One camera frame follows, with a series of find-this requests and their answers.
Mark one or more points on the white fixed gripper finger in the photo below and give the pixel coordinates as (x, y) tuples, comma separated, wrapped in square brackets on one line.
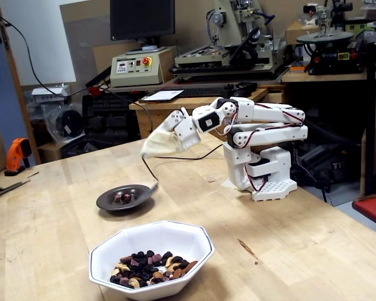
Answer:
[(180, 146)]

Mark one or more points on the white moving gripper finger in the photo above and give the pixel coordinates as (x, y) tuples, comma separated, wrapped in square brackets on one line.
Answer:
[(175, 119)]

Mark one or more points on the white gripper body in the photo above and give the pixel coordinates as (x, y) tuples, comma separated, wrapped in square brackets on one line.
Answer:
[(184, 130)]

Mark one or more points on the beige masking tape wrap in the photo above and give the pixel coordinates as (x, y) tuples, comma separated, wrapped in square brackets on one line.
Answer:
[(158, 145)]

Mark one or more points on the bent metal spoon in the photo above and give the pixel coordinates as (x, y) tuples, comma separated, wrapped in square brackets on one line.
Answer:
[(153, 188)]

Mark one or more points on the scooped dried fruit pieces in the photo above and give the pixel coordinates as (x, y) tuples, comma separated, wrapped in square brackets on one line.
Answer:
[(123, 198)]

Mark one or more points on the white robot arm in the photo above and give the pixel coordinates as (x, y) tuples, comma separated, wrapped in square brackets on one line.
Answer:
[(279, 133)]

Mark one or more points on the white octagonal bowl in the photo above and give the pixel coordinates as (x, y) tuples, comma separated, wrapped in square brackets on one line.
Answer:
[(163, 233)]

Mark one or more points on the brown round plate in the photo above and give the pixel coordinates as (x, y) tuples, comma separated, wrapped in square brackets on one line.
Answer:
[(109, 203)]

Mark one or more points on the white paper sheet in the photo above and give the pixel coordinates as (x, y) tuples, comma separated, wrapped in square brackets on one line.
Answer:
[(161, 95)]

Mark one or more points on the wooden desk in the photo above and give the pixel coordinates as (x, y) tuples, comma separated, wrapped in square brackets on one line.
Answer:
[(144, 120)]

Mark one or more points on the black keyboard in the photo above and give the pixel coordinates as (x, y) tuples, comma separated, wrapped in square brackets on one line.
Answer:
[(191, 91)]

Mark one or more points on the beige control box red button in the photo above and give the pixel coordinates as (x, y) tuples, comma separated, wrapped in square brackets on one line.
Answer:
[(134, 73)]

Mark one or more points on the masking tape strip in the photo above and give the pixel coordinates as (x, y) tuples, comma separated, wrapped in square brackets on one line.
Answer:
[(228, 185)]

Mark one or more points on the black computer mouse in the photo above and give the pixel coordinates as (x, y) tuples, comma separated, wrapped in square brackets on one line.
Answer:
[(241, 93)]

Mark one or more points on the black plastic case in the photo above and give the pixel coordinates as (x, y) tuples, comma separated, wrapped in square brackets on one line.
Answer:
[(106, 119)]

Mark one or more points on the beige milling machine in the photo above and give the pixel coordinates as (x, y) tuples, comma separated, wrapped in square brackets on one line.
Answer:
[(235, 34)]

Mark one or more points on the black computer monitor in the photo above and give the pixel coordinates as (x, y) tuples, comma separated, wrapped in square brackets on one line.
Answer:
[(141, 19)]

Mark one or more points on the black spool in plastic bag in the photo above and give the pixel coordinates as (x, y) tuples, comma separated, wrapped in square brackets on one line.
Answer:
[(69, 122)]

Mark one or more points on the green controller board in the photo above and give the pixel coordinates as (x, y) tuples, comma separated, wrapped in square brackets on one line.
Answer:
[(294, 151)]

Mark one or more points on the large cardboard sheet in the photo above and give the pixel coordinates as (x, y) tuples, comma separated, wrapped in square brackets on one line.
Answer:
[(87, 47)]

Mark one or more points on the nut and dried fruit mix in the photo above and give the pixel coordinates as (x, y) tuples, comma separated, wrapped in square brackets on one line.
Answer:
[(144, 269)]

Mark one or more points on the white plastic box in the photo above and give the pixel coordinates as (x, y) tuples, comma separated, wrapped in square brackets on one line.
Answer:
[(47, 93)]

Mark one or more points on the brown cardboard box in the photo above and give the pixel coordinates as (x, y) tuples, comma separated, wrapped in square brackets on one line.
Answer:
[(296, 33)]

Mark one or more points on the wooden workbench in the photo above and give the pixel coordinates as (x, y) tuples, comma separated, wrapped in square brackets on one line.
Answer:
[(326, 77)]

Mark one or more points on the black shop vacuum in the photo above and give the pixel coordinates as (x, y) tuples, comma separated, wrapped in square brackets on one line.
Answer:
[(338, 164)]

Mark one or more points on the black scroll saw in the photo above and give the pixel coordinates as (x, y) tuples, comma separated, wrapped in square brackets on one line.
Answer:
[(332, 59)]

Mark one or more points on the flat cardboard pieces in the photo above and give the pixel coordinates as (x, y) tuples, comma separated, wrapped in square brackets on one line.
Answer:
[(3, 185)]

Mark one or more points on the red chair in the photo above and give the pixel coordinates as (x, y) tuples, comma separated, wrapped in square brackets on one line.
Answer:
[(373, 208)]

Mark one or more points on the green cardboard box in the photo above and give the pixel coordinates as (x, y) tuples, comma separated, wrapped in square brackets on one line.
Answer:
[(363, 28)]

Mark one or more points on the black plastic bracket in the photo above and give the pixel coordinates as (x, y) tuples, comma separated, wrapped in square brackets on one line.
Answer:
[(249, 86)]

